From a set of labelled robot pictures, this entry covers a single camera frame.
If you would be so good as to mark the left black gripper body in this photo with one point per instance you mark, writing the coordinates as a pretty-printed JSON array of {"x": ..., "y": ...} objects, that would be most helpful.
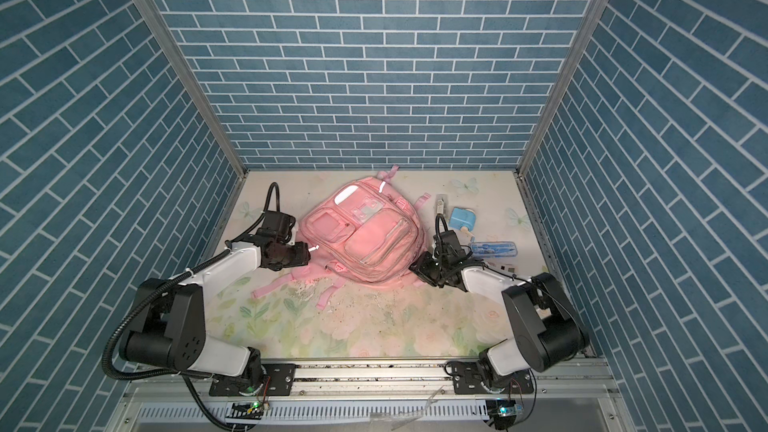
[{"x": 290, "y": 256}]

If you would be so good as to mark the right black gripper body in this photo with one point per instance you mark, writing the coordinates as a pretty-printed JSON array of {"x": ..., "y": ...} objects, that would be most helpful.
[{"x": 432, "y": 270}]

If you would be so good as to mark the pink student backpack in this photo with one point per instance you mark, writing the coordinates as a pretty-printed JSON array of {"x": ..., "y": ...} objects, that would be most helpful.
[{"x": 366, "y": 233}]

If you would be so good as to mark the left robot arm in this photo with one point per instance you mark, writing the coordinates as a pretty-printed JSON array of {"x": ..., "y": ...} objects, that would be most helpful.
[{"x": 165, "y": 331}]

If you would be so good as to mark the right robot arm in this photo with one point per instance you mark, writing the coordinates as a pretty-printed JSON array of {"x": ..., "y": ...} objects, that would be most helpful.
[{"x": 546, "y": 329}]

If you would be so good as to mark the blue geometry set case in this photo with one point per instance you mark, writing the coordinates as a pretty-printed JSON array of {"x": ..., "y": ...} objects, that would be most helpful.
[{"x": 494, "y": 249}]

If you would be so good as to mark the blue pencil sharpener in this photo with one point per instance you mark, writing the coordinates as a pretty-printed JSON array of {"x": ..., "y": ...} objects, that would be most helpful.
[{"x": 462, "y": 219}]

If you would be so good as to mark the white pink calculator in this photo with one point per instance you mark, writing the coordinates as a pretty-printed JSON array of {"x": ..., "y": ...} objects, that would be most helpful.
[{"x": 503, "y": 268}]

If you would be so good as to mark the clear plastic eraser case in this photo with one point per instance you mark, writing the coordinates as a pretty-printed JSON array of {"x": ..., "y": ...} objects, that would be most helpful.
[{"x": 441, "y": 204}]

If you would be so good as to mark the right small circuit board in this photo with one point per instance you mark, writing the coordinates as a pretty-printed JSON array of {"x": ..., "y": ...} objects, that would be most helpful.
[{"x": 502, "y": 413}]

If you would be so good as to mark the small circuit board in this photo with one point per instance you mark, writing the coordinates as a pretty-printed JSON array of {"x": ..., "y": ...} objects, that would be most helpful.
[
  {"x": 502, "y": 413},
  {"x": 246, "y": 411}
]

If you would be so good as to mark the left small circuit board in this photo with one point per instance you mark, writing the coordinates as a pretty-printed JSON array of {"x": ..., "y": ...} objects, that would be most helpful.
[{"x": 246, "y": 411}]

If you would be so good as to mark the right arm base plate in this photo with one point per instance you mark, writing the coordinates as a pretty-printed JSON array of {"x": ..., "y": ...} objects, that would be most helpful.
[{"x": 476, "y": 377}]

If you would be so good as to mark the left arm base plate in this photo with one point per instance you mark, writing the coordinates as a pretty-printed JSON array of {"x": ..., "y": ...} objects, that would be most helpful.
[{"x": 270, "y": 379}]

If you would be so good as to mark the aluminium front rail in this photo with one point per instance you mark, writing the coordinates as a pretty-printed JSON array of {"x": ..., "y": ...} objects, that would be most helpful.
[{"x": 417, "y": 395}]

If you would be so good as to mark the left corner aluminium post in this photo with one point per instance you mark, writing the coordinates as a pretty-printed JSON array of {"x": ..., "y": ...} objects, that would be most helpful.
[{"x": 154, "y": 20}]

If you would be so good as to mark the corner aluminium post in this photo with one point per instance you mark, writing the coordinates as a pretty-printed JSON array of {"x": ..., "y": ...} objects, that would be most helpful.
[
  {"x": 593, "y": 13},
  {"x": 154, "y": 20}
]

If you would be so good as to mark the right corner aluminium post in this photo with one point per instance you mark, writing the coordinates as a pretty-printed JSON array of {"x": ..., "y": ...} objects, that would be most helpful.
[{"x": 593, "y": 13}]

